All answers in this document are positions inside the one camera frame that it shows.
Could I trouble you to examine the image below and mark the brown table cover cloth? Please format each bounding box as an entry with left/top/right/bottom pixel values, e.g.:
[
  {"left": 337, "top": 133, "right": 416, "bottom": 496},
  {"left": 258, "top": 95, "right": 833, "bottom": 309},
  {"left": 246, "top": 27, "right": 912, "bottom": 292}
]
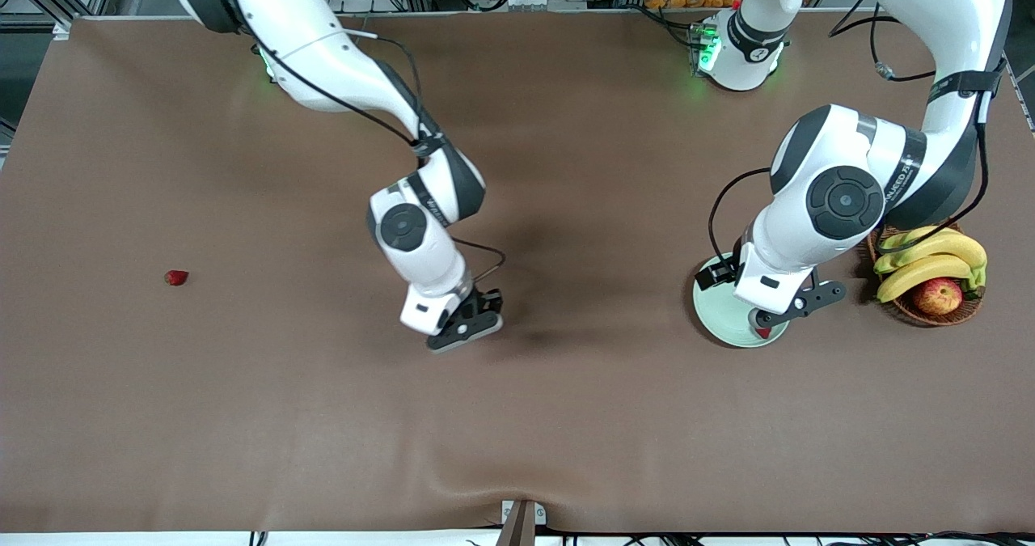
[{"left": 0, "top": 8, "right": 1035, "bottom": 535}]

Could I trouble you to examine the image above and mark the yellow banana bunch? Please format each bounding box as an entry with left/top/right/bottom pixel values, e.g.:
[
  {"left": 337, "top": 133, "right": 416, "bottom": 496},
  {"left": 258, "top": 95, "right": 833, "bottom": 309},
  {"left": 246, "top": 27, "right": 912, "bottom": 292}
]
[{"left": 873, "top": 226, "right": 989, "bottom": 304}]

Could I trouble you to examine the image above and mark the brown wicker basket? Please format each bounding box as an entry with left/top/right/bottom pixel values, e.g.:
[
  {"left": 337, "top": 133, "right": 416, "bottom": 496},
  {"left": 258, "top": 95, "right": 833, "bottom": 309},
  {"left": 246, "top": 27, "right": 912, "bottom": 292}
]
[{"left": 866, "top": 222, "right": 986, "bottom": 327}]

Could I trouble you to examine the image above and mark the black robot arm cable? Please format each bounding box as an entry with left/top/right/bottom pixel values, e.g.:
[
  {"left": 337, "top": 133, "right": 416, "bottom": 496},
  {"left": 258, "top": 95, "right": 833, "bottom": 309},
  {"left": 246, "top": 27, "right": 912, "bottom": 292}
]
[
  {"left": 708, "top": 0, "right": 1008, "bottom": 265},
  {"left": 255, "top": 32, "right": 508, "bottom": 288}
]

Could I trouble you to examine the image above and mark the grey table edge bracket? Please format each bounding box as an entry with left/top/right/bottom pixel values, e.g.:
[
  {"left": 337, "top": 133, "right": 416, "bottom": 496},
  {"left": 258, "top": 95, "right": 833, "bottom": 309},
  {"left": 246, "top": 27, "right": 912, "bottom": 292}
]
[{"left": 495, "top": 499, "right": 547, "bottom": 546}]

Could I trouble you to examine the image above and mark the pale green round plate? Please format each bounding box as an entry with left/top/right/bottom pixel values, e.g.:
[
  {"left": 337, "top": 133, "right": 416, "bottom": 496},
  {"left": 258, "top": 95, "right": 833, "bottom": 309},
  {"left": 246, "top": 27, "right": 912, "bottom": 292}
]
[{"left": 692, "top": 253, "right": 792, "bottom": 349}]

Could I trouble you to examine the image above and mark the red yellow apple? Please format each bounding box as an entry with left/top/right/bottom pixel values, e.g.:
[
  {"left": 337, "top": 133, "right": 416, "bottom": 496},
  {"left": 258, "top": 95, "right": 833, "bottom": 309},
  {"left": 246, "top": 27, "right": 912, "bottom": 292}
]
[{"left": 912, "top": 277, "right": 964, "bottom": 316}]

